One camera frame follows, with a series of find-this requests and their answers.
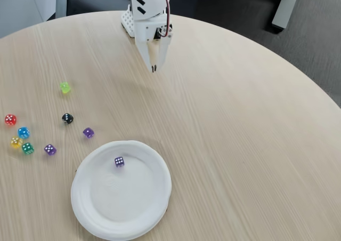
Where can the purple translucent die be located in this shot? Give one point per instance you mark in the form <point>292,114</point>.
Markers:
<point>50,149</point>
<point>119,162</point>
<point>88,132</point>

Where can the white paper plate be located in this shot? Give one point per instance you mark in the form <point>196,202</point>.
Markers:
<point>120,195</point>

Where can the black upholstered chair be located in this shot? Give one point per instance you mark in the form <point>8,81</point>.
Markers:
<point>90,3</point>

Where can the lime green translucent die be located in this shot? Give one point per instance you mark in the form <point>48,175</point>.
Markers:
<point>65,87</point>

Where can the black die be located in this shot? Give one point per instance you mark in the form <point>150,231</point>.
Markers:
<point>67,118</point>

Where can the grey desk leg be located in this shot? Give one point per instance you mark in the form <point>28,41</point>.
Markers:
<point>283,9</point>

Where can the white partition panel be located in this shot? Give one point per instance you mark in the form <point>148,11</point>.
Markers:
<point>10,1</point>

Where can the blue translucent die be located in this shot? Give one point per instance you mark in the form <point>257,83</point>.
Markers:
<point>23,132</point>

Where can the red translucent die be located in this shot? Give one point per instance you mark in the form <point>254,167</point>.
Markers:
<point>10,119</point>

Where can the yellow translucent die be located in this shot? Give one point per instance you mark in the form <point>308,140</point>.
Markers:
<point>16,142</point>

